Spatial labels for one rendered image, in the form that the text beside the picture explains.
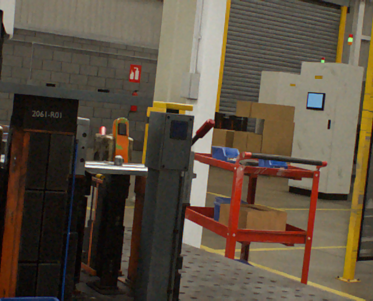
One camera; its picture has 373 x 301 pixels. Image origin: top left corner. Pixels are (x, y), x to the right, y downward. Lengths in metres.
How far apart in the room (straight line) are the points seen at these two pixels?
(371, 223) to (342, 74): 5.91
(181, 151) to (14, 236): 0.36
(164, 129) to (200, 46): 4.25
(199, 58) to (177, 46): 3.18
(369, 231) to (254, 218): 2.35
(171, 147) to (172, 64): 7.37
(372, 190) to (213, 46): 1.60
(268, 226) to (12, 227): 2.63
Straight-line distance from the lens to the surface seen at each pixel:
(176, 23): 8.95
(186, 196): 1.77
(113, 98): 1.46
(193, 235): 5.85
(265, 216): 3.98
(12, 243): 1.48
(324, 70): 12.06
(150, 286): 1.59
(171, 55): 8.93
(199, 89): 5.74
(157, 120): 1.57
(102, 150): 2.07
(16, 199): 1.46
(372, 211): 6.20
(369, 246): 6.23
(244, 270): 2.36
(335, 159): 11.93
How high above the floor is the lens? 1.16
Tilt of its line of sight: 3 degrees down
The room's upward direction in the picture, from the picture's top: 6 degrees clockwise
